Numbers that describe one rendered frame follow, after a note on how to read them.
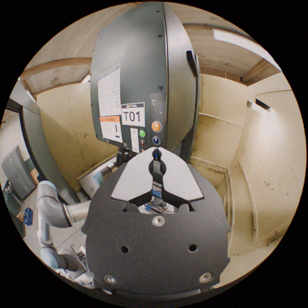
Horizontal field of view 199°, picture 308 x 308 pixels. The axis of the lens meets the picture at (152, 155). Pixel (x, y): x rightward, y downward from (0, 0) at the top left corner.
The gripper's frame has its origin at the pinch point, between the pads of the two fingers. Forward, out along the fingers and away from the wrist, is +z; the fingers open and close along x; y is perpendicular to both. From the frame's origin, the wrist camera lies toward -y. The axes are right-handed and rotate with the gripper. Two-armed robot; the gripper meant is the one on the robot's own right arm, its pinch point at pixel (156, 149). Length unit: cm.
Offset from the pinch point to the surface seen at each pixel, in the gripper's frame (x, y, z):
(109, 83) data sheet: -17.0, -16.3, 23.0
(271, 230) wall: 57, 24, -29
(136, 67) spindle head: -5.3, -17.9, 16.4
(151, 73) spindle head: -1.1, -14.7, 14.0
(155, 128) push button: 0.0, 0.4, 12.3
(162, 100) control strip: 1.5, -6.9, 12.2
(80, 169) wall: -118, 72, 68
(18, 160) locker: -492, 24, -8
